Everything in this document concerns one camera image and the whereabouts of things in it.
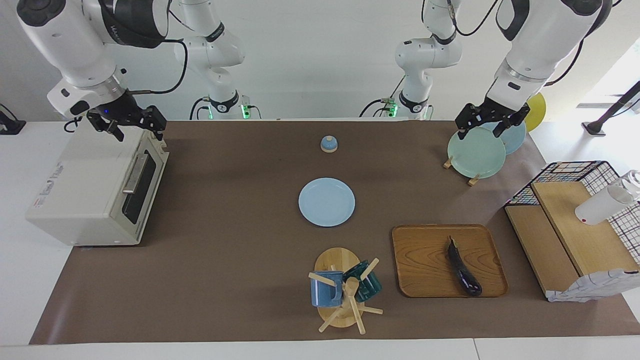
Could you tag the toaster oven glass door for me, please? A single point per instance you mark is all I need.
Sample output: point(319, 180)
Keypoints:
point(145, 190)

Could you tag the light blue plate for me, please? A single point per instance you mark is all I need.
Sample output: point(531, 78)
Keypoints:
point(327, 202)

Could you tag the brown table mat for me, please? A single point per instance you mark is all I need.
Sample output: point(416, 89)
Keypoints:
point(225, 270)

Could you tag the black clamp mount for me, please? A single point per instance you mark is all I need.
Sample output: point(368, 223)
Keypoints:
point(10, 125)

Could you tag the dark teal mug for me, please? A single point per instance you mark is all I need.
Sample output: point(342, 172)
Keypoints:
point(370, 287)

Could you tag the yellow plate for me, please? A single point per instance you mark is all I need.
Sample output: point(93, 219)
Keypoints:
point(537, 110)

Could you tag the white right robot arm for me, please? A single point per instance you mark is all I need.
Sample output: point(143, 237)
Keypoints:
point(75, 50)

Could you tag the wooden tray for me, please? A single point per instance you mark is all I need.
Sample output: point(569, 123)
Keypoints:
point(425, 265)

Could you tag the mint green plate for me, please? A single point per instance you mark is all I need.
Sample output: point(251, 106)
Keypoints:
point(475, 155)

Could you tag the white patterned cloth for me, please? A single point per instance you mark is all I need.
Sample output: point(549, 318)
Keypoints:
point(590, 287)

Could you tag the white cup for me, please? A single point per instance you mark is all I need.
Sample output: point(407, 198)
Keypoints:
point(600, 207)

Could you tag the wooden plate rack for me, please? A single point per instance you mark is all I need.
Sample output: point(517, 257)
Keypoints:
point(473, 181)

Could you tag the pale blue racked plate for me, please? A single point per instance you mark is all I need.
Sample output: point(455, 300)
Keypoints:
point(516, 137)

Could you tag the blue call bell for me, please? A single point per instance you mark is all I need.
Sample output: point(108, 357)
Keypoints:
point(329, 144)

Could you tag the blue mug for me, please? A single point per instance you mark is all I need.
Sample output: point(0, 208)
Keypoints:
point(322, 295)

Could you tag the dark purple eggplant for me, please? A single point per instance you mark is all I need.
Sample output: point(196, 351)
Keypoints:
point(462, 270)

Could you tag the wooden step shelf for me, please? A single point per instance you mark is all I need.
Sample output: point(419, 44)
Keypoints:
point(585, 240)

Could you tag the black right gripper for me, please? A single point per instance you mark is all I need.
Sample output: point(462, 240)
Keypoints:
point(125, 114)

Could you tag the white toaster oven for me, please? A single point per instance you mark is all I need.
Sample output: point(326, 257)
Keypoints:
point(80, 185)

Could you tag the wooden mug tree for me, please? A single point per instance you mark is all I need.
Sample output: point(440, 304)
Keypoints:
point(337, 260)

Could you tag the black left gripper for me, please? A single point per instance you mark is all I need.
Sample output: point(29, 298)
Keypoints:
point(492, 114)

